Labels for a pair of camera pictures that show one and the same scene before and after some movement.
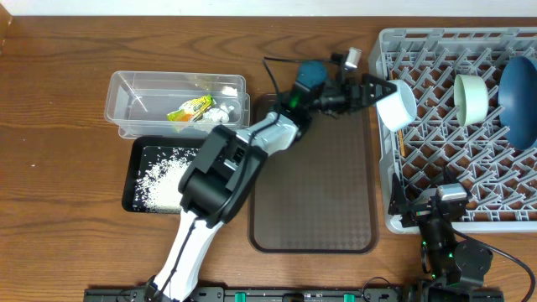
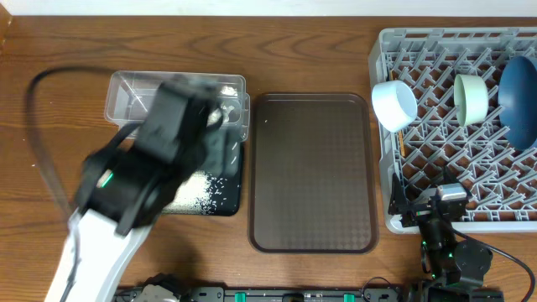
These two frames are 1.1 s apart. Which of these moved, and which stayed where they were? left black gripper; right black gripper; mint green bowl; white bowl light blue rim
Moved: left black gripper
Stayed: right black gripper; mint green bowl; white bowl light blue rim
